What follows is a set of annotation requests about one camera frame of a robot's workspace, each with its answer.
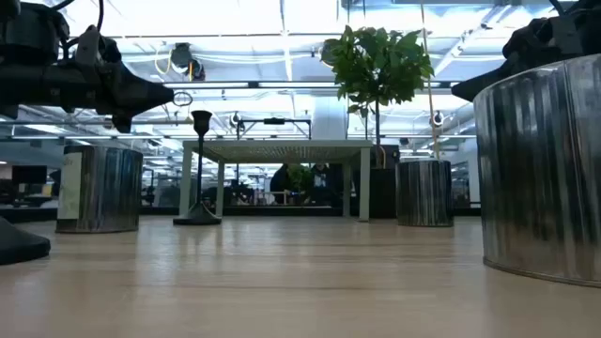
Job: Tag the person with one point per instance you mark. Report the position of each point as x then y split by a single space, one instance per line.
320 185
281 183

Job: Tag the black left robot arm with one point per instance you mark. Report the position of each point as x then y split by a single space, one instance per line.
28 33

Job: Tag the ceiling-hung black device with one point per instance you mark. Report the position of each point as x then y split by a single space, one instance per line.
180 56

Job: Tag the pale green perforated riser table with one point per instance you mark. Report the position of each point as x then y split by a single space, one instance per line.
282 151

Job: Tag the small green background plant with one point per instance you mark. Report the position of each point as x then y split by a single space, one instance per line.
300 177

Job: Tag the green leafy potted plant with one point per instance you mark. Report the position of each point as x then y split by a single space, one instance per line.
375 66

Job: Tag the black metal frame stand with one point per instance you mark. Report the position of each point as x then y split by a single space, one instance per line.
274 120

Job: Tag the black aluminium rig frame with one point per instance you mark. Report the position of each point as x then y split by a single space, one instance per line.
282 211

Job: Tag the black metal candlestick holder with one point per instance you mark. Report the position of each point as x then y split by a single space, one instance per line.
19 246
197 217

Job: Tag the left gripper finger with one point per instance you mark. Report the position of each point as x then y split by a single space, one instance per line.
148 90
150 101

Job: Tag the black plant pot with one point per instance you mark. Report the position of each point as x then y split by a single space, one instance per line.
382 188

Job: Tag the dark monitor screen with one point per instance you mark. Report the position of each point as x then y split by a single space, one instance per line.
28 174

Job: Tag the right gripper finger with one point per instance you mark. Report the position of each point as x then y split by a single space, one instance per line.
469 94
488 75

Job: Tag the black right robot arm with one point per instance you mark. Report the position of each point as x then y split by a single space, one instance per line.
591 28

